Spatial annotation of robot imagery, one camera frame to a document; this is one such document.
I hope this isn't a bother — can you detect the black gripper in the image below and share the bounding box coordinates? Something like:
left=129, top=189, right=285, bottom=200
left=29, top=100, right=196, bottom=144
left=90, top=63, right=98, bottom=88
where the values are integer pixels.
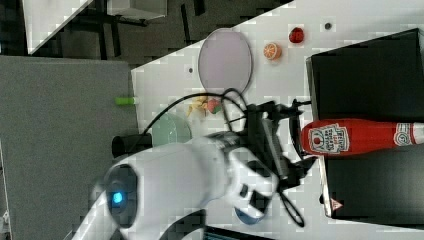
left=245, top=99, right=318, bottom=189

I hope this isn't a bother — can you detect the red ketchup bottle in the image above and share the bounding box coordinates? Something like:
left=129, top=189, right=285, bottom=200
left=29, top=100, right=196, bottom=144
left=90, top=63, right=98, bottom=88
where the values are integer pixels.
left=300, top=118, right=423, bottom=156

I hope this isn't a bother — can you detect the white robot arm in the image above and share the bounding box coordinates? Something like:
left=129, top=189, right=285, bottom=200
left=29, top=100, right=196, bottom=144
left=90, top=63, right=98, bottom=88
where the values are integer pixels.
left=70, top=101, right=315, bottom=240

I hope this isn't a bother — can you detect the silver toaster oven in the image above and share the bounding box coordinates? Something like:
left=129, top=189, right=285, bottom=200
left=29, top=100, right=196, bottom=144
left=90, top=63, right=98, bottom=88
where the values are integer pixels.
left=301, top=29, right=423, bottom=229

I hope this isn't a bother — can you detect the blue cup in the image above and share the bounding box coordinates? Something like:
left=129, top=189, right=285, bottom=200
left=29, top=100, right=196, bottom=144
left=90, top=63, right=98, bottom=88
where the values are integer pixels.
left=234, top=208, right=262, bottom=225

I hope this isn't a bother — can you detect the yellow banana toy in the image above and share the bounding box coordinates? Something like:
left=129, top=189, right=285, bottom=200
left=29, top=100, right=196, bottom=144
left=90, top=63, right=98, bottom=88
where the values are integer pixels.
left=187, top=96, right=208, bottom=116

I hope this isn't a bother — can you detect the small red strawberry toy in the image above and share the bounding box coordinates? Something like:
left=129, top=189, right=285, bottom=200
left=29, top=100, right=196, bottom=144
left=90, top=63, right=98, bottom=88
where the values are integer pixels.
left=289, top=27, right=304, bottom=44

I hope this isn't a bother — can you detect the purple round plate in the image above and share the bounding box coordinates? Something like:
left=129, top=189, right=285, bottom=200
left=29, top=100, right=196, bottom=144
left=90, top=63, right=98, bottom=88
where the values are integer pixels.
left=197, top=28, right=253, bottom=93

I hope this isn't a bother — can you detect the green oval colander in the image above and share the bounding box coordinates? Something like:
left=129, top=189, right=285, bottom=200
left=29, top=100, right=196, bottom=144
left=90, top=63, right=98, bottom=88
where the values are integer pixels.
left=152, top=113, right=192, bottom=147

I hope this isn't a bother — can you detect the green vegetable toy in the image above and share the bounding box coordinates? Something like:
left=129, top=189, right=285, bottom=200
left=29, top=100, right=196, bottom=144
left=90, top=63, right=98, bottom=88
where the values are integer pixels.
left=114, top=97, right=139, bottom=106

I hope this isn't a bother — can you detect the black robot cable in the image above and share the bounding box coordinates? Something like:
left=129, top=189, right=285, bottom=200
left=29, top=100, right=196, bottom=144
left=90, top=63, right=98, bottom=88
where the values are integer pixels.
left=128, top=87, right=306, bottom=228

